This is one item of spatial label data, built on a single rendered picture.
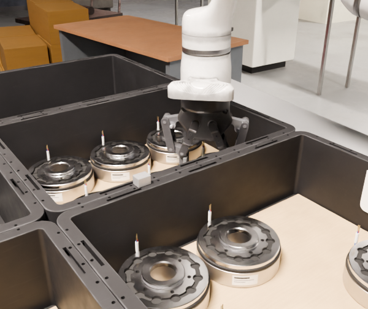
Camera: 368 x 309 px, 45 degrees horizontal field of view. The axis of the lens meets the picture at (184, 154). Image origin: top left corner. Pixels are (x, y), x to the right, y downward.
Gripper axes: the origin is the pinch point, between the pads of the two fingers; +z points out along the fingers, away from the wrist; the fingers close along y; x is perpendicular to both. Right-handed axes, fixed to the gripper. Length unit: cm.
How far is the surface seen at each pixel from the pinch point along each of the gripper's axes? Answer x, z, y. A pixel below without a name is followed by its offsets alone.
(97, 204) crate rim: 24.4, -7.6, 9.2
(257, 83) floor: -324, 85, -11
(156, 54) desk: -158, 21, 43
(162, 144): -6.0, -0.8, 8.2
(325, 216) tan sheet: 7.5, 2.5, -18.7
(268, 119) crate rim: -4.2, -7.5, -9.8
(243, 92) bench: -86, 15, -4
